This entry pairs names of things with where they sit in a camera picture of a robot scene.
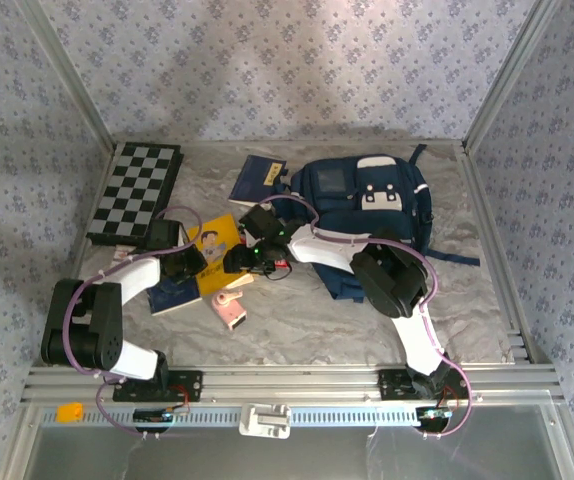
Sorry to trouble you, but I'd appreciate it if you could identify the red pencil case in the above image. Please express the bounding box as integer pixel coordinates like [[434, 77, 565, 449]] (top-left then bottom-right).
[[266, 259, 292, 281]]

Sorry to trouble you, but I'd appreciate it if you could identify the yellow cartoon book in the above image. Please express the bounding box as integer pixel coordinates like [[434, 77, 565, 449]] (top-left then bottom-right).
[[186, 213, 258, 296]]

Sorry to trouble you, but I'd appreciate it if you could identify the plain navy blue book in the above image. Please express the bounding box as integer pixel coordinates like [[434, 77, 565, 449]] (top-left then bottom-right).
[[147, 277, 203, 317]]

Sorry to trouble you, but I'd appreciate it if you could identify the pink pencil sharpener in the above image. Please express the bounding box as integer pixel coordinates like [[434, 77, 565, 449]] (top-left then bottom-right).
[[210, 289, 247, 331]]

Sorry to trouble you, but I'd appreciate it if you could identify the navy book with yellow label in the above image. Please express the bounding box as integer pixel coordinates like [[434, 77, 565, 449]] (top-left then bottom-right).
[[226, 154, 291, 207]]

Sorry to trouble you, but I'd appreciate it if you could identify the navy blue backpack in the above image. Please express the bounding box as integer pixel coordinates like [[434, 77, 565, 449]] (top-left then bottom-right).
[[269, 143, 481, 304]]

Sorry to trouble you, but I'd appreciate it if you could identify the black grey chessboard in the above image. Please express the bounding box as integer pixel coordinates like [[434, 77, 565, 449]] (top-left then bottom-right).
[[85, 141, 185, 251]]

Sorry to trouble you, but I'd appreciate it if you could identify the yellow plastic block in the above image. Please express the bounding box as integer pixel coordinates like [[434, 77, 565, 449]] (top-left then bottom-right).
[[56, 402, 84, 424]]

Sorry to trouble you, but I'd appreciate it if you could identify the grey metal panel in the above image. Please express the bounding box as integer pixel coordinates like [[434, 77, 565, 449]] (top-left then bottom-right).
[[31, 424, 568, 480]]

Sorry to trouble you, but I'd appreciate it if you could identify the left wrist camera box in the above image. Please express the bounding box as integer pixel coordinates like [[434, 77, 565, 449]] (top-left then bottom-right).
[[145, 218, 183, 251]]

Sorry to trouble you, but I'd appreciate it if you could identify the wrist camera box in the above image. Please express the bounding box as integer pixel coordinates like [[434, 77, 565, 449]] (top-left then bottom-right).
[[239, 204, 286, 246], [145, 218, 183, 251]]

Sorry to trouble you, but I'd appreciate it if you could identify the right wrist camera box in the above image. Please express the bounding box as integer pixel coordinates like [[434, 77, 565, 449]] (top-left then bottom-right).
[[239, 204, 286, 246]]

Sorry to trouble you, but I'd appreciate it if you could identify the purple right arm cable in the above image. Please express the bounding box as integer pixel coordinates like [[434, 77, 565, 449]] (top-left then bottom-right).
[[256, 193, 473, 439]]

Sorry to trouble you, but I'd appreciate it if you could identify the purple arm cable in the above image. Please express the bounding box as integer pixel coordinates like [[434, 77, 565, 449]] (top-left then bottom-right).
[[256, 193, 473, 439], [61, 204, 204, 437]]

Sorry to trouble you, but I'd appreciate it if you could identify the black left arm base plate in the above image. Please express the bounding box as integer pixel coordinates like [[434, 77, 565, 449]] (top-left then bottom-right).
[[112, 369, 204, 404]]

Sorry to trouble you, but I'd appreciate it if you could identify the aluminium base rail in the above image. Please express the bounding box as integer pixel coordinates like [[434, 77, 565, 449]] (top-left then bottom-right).
[[20, 364, 566, 404]]

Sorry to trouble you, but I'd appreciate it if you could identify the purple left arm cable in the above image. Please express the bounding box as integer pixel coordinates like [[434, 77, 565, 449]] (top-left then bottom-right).
[[61, 204, 204, 437]]

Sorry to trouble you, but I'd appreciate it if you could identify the white plastic bracket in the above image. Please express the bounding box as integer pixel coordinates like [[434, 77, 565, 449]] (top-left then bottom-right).
[[238, 402, 292, 440]]

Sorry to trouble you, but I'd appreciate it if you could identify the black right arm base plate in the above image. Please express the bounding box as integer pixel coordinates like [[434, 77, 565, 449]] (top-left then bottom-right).
[[376, 368, 471, 401]]

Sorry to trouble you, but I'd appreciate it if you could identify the slotted grey cable duct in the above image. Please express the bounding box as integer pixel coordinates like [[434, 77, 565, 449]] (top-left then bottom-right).
[[31, 405, 553, 429]]

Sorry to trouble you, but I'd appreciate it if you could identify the aluminium corner post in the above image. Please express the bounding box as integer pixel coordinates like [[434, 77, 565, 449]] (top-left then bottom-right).
[[16, 0, 116, 156], [466, 0, 566, 144]]

